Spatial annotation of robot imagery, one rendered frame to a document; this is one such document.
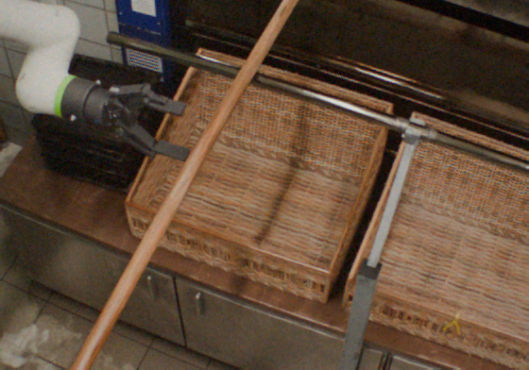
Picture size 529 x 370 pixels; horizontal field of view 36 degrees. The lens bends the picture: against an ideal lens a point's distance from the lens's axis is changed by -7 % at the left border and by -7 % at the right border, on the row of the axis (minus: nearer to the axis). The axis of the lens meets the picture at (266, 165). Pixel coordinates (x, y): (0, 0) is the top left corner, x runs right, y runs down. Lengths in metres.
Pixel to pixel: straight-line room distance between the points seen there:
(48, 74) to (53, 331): 1.27
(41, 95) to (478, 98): 1.06
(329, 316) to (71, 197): 0.79
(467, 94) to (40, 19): 1.06
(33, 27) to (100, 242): 0.80
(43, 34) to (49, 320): 1.36
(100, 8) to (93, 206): 0.58
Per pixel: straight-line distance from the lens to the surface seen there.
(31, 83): 1.81
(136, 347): 2.81
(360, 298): 1.90
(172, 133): 2.35
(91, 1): 2.53
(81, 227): 2.36
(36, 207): 2.43
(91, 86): 1.77
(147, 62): 2.53
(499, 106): 2.16
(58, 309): 2.92
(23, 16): 1.71
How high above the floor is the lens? 2.49
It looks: 51 degrees down
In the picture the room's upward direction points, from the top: 1 degrees clockwise
